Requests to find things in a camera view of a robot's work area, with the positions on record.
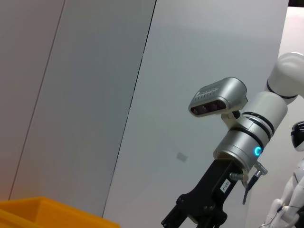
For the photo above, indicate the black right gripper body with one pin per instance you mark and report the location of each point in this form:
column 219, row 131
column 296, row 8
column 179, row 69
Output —
column 209, row 194

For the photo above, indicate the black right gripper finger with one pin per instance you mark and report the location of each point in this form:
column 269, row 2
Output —
column 174, row 219
column 211, row 223

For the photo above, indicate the yellow plastic bin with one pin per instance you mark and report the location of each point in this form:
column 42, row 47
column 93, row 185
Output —
column 47, row 213

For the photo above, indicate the white humanoid robot figure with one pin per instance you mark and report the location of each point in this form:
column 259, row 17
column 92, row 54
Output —
column 294, row 190

